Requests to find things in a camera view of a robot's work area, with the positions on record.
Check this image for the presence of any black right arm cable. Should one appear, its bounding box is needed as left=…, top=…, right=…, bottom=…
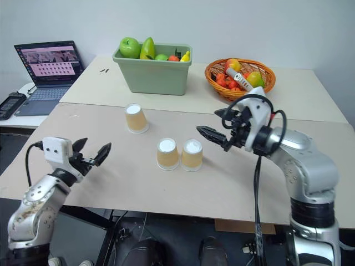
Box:
left=221, top=94, right=288, bottom=266

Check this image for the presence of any green toy apple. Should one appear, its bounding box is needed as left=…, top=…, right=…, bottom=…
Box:
left=119, top=37, right=142, bottom=59

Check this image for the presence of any white side table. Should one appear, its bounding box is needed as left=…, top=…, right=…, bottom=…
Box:
left=0, top=81, right=48, bottom=130

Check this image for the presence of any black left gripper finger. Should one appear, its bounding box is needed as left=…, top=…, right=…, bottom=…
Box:
left=92, top=142, right=113, bottom=167
left=72, top=137, right=89, bottom=155

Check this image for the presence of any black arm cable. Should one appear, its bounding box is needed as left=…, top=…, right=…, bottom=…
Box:
left=25, top=141, right=44, bottom=187
left=221, top=94, right=288, bottom=266

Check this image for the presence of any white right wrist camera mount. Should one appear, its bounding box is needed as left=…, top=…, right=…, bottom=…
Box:
left=237, top=86, right=275, bottom=152

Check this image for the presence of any orange wicker basket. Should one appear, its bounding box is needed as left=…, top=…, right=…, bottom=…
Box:
left=204, top=57, right=277, bottom=102

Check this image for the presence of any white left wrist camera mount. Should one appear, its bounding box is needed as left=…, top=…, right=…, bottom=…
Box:
left=43, top=136, right=84, bottom=183

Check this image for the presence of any dark rounded shape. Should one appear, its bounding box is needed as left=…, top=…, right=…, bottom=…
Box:
left=129, top=238, right=168, bottom=266
left=199, top=236, right=229, bottom=266

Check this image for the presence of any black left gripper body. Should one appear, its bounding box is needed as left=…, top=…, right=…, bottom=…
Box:
left=68, top=151, right=97, bottom=176

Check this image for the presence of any green yellow toy mango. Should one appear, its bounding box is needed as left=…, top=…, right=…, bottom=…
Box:
left=139, top=37, right=156, bottom=60

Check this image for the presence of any red toy pepper pile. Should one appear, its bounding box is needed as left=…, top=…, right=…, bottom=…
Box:
left=215, top=72, right=242, bottom=92

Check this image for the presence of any yellow green toy pear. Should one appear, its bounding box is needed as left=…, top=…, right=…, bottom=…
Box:
left=246, top=71, right=266, bottom=88

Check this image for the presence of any red yellow toy peach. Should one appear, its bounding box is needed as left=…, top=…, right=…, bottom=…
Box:
left=225, top=58, right=241, bottom=72

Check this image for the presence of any tan paper cup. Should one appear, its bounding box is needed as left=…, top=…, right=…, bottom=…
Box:
left=124, top=103, right=150, bottom=135
left=180, top=138, right=204, bottom=172
left=156, top=137, right=180, bottom=171

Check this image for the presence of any green plastic bin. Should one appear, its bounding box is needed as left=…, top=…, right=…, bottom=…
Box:
left=111, top=43, right=194, bottom=96

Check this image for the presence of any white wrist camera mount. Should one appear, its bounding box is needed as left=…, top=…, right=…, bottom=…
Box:
left=43, top=136, right=84, bottom=183
left=237, top=86, right=275, bottom=152

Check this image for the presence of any black table frame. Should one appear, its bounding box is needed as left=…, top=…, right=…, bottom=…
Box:
left=59, top=204, right=148, bottom=266

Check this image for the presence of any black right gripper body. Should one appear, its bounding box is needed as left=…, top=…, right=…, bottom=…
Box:
left=222, top=107, right=255, bottom=152

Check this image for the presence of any grey open laptop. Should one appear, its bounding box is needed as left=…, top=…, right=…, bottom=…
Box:
left=13, top=40, right=85, bottom=117

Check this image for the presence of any black flat device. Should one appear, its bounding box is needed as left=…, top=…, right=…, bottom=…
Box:
left=0, top=92, right=27, bottom=121

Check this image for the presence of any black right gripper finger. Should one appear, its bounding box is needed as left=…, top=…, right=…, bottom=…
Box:
left=214, top=108, right=240, bottom=119
left=196, top=125, right=233, bottom=148

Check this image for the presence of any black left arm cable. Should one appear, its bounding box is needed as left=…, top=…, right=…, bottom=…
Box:
left=25, top=141, right=44, bottom=187

